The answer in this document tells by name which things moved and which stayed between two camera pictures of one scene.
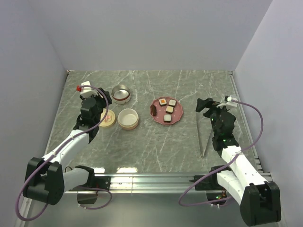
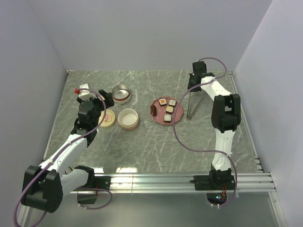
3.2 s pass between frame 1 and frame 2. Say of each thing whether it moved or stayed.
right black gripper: moved
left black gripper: stayed
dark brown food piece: stayed
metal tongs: moved
